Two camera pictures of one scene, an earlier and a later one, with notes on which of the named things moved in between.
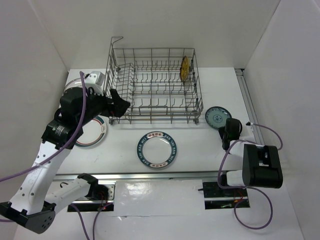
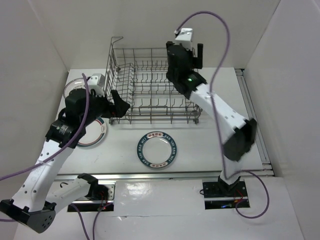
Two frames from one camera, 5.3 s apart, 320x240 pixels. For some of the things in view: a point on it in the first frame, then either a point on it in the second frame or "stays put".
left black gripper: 120,105 stays put
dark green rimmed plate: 156,149 stays put
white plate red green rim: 94,131 stays put
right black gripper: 221,131 to 195,62
